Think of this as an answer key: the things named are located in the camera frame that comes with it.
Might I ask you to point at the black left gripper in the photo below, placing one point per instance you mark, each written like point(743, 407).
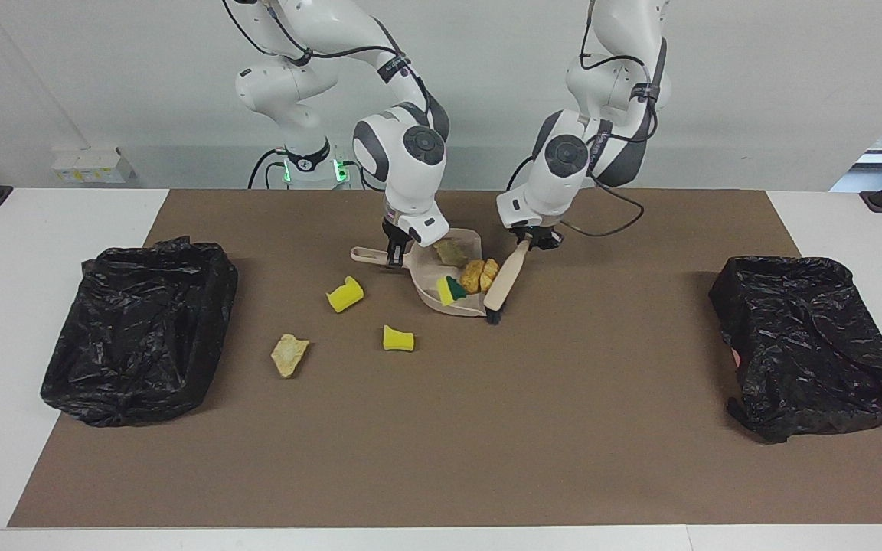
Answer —
point(539, 229)

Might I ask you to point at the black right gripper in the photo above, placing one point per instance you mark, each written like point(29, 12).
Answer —
point(393, 229)

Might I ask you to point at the beige plastic dustpan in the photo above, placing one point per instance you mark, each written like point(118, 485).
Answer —
point(426, 287)

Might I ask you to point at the beige hand brush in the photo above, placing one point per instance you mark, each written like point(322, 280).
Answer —
point(506, 279)

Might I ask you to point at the pale bread slice piece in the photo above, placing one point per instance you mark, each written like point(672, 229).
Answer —
point(450, 252)

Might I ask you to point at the pale rounded bread piece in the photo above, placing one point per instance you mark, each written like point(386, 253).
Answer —
point(491, 272)

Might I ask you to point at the green and yellow sponge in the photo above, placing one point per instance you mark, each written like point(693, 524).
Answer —
point(452, 291)

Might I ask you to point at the golden brown bread roll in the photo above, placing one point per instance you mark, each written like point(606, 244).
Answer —
point(472, 275)

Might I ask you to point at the small yellow sponge piece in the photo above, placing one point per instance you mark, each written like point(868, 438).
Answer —
point(399, 338)

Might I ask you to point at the pale angular bread chunk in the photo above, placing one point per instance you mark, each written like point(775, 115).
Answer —
point(289, 356)

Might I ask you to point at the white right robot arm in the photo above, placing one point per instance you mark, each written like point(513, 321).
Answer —
point(410, 168)

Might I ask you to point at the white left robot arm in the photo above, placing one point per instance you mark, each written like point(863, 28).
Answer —
point(563, 164)

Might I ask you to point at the black bag lined bin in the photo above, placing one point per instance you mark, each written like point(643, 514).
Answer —
point(135, 337)

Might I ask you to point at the black bag bin pink edge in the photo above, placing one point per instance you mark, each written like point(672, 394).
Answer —
point(808, 352)

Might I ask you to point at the large notched yellow sponge piece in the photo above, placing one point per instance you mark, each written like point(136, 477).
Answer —
point(345, 295)

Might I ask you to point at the brown table mat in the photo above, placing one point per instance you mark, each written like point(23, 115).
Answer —
point(441, 474)

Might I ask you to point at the white power strip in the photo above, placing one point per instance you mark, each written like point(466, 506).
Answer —
point(89, 164)

